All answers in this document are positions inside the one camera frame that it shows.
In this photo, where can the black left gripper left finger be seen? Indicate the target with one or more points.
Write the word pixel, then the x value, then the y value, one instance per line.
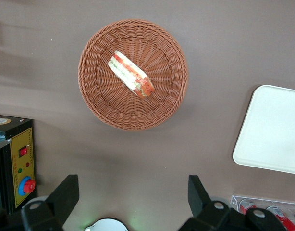
pixel 63 195

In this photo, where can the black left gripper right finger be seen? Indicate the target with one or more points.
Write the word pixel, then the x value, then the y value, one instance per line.
pixel 198 195

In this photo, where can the layered sandwich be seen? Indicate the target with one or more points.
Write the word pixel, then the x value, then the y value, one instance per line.
pixel 130 74

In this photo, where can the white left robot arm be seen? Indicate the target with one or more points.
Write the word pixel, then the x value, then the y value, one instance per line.
pixel 106 225

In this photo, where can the cream plastic tray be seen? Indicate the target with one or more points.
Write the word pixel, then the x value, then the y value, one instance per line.
pixel 270 130

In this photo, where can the round brown wicker basket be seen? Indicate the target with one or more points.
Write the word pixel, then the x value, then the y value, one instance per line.
pixel 102 101

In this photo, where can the black food warmer yellow panel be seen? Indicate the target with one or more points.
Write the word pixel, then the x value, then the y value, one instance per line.
pixel 20 154

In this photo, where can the clear acrylic bottle rack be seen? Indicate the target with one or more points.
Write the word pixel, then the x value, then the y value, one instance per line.
pixel 262 201

